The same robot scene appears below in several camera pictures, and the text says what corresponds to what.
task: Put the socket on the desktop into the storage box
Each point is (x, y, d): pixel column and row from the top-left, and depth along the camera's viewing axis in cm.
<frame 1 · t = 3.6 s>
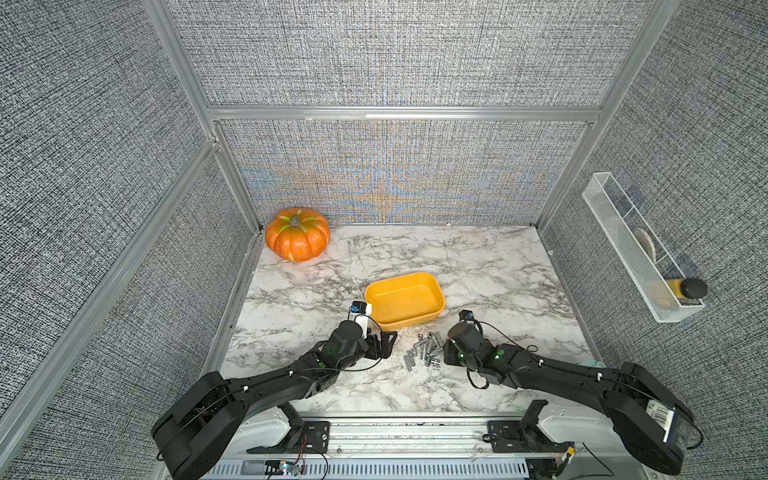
left hand: (390, 331, 83), fingers open
right hand: (443, 340, 87), fingers open
orange decorative pumpkin: (298, 234, 104), point 13 cm above the table
yellow plastic storage box: (405, 300, 102), on the table
pile of silver sockets: (424, 348, 88), point 2 cm above the table

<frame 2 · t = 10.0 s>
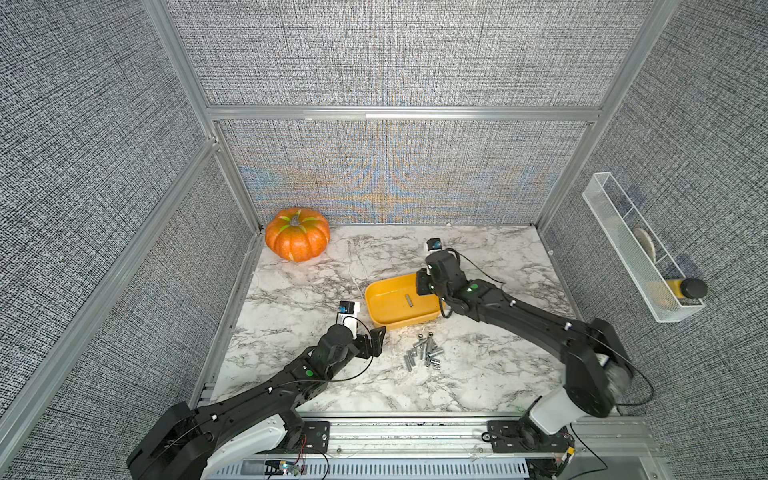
left hand: (378, 325, 81), fingers open
right hand: (421, 264, 85), fingers closed
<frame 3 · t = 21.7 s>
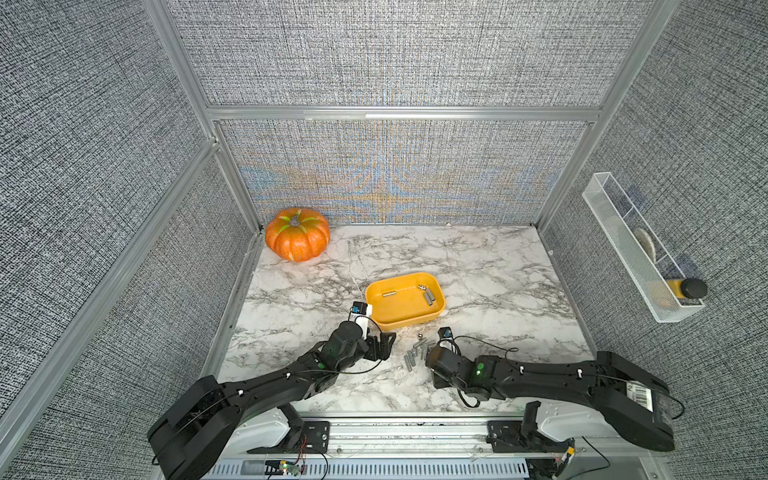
left hand: (388, 332, 82), fingers open
right hand: (432, 363, 85), fingers closed
silver socket in box: (385, 295, 102), on the table
silver socket in box 2: (429, 297, 100), point 2 cm above the table
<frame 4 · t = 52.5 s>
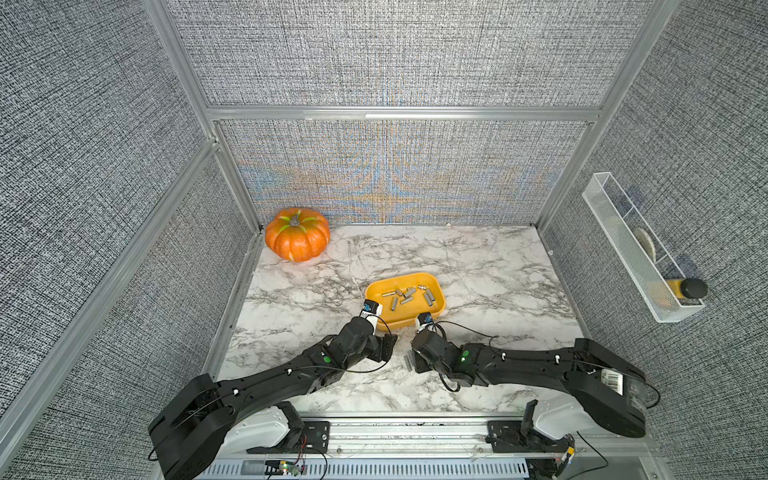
left hand: (391, 332, 82), fingers open
right hand: (412, 345, 85), fingers open
silver socket in box 3: (408, 294, 102), on the table
